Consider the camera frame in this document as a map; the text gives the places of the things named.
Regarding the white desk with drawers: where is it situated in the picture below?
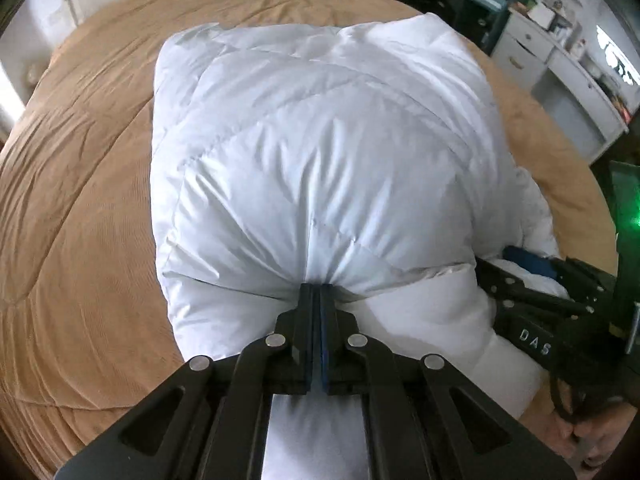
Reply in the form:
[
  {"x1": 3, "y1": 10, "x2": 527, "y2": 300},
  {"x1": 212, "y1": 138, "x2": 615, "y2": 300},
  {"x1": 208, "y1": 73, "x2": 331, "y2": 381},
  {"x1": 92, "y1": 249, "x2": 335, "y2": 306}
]
[{"x1": 492, "y1": 0, "x2": 631, "y2": 161}]

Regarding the dark shelf unit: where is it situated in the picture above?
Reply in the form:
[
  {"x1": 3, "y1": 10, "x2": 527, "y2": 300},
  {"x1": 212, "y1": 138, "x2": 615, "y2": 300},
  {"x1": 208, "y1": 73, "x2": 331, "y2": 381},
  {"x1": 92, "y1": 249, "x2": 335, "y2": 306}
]
[{"x1": 360, "y1": 0, "x2": 516, "y2": 56}]

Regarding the tan quilted bed cover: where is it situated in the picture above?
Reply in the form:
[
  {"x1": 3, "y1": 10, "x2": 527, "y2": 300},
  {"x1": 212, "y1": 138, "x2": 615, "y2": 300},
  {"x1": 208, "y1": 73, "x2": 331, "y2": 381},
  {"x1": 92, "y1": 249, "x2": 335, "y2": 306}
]
[{"x1": 0, "y1": 0, "x2": 621, "y2": 480}]

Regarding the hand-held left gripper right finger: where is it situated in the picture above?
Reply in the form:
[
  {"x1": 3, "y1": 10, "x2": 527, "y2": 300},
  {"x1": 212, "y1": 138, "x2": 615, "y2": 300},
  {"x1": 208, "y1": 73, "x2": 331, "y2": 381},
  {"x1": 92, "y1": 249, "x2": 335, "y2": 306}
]
[{"x1": 318, "y1": 284, "x2": 572, "y2": 480}]

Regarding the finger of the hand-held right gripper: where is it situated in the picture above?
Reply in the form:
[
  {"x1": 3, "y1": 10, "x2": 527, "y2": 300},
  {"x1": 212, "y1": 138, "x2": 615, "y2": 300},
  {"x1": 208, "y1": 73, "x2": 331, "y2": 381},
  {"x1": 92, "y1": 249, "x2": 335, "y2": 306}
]
[
  {"x1": 474, "y1": 257, "x2": 594, "y2": 317},
  {"x1": 501, "y1": 245, "x2": 619, "y2": 302}
]

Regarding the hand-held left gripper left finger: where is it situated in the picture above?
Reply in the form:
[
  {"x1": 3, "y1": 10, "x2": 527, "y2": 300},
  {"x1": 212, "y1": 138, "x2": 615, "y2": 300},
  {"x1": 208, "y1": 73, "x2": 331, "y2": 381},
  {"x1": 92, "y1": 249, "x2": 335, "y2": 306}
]
[{"x1": 55, "y1": 283, "x2": 317, "y2": 480}]

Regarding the person's right hand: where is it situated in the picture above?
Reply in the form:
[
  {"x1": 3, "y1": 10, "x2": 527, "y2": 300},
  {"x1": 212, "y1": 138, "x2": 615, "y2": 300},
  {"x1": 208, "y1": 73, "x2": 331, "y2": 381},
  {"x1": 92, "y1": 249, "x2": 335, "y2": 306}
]
[{"x1": 542, "y1": 400, "x2": 640, "y2": 473}]

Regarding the white box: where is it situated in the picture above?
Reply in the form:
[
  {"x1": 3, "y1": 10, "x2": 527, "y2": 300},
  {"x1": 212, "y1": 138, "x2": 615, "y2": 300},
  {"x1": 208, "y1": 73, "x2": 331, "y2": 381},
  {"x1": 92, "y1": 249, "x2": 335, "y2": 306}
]
[{"x1": 529, "y1": 4, "x2": 557, "y2": 31}]

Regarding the bright patterned panel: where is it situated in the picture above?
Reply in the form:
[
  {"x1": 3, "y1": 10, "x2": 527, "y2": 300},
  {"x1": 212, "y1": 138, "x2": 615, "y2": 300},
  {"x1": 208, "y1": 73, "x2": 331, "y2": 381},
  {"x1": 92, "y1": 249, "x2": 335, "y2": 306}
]
[{"x1": 597, "y1": 25, "x2": 640, "y2": 86}]

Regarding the white puffer jacket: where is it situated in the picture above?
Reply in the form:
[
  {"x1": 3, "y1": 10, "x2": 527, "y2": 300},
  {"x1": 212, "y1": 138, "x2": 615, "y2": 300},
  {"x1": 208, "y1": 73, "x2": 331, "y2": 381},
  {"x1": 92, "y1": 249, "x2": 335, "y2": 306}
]
[{"x1": 150, "y1": 12, "x2": 561, "y2": 480}]

